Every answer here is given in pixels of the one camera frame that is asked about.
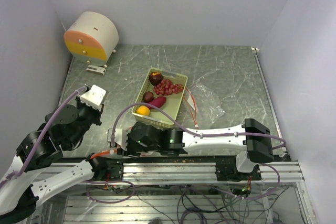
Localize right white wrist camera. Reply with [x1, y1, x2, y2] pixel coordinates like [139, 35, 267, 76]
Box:
[107, 129, 127, 148]

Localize dark brown passion fruit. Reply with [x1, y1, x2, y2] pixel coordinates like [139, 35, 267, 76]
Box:
[142, 91, 154, 103]

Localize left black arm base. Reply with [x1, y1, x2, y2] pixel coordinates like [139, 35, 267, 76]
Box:
[86, 153, 123, 181]

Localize pale green plastic basket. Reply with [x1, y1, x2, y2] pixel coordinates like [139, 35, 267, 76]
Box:
[131, 68, 188, 129]

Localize dark red apple toy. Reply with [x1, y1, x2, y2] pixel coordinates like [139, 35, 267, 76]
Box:
[149, 72, 164, 86]

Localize round cream drawer cabinet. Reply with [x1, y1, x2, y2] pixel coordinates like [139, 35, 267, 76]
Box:
[64, 11, 119, 67]

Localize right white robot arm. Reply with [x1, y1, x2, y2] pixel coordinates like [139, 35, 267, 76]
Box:
[111, 119, 274, 180]

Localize purple grape bunch toy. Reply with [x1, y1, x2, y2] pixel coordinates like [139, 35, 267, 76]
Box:
[152, 79, 184, 96]

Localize small white grey block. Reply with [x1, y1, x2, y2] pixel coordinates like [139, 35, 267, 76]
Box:
[86, 65, 106, 76]

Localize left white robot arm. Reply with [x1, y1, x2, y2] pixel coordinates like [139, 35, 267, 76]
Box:
[1, 97, 108, 223]

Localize aluminium frame rail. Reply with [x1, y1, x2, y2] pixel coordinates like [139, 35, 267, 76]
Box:
[31, 155, 316, 224]

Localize loose cables under table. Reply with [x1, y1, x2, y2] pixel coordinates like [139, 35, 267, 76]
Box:
[86, 163, 292, 224]

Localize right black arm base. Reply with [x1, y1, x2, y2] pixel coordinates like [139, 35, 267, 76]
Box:
[213, 155, 261, 182]

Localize white corner clip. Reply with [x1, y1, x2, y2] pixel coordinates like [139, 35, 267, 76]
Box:
[251, 47, 259, 54]

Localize clear orange zip bag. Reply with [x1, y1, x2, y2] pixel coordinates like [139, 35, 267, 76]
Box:
[90, 149, 117, 159]

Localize orange fruit toy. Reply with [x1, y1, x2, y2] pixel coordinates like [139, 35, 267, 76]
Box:
[136, 105, 150, 116]

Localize purple sweet potato toy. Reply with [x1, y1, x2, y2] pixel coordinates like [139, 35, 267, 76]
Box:
[146, 96, 166, 109]

